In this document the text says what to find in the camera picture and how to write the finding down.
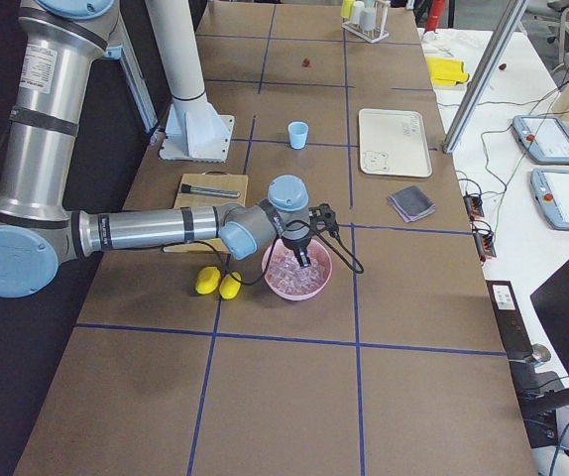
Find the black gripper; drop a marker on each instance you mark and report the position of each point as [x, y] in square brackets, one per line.
[297, 242]

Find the clear ice cubes pile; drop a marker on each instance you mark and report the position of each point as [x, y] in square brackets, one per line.
[287, 276]

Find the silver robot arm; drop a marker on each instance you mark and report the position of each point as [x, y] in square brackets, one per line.
[37, 234]

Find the light blue plastic cup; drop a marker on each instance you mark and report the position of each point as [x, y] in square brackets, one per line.
[297, 134]

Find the grey upturned cup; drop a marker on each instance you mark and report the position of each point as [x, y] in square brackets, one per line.
[368, 19]

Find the yellow upturned cup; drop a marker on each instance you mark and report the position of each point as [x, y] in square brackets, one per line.
[346, 9]

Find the white upturned cup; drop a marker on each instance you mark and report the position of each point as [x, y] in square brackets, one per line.
[356, 11]

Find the pink bowl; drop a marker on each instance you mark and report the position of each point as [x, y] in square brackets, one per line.
[315, 250]

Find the yellow lemon right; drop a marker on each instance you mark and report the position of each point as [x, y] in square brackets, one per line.
[230, 285]

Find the yellow lemon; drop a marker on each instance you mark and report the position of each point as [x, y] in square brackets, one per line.
[230, 285]
[207, 280]

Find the wooden cutting board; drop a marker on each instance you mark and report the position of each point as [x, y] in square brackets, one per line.
[186, 197]

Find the yellow lemon left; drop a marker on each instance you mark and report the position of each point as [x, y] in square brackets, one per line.
[207, 280]

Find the grey folded cloth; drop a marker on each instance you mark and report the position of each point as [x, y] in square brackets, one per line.
[411, 203]

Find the cream bear serving tray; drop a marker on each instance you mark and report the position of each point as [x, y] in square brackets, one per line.
[393, 143]

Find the yellow cloth on desk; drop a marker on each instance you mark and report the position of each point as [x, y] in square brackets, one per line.
[446, 72]

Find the far teach pendant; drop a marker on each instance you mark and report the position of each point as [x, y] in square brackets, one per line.
[545, 138]

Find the teach pendant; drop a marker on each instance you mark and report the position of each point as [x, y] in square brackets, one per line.
[551, 191]
[545, 138]

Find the near teach pendant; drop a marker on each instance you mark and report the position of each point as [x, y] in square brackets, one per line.
[551, 191]

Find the red fire extinguisher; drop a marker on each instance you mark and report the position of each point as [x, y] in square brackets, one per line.
[434, 15]

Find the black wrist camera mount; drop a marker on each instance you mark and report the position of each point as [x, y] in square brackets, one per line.
[323, 218]

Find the steel handled knife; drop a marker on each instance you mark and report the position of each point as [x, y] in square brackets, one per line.
[208, 191]

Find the white camera mast pole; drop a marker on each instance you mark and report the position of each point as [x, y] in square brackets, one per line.
[195, 131]

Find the white wire cup rack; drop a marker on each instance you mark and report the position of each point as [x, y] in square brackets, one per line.
[380, 31]

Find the aluminium frame post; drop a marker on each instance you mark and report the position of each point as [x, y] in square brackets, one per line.
[490, 58]

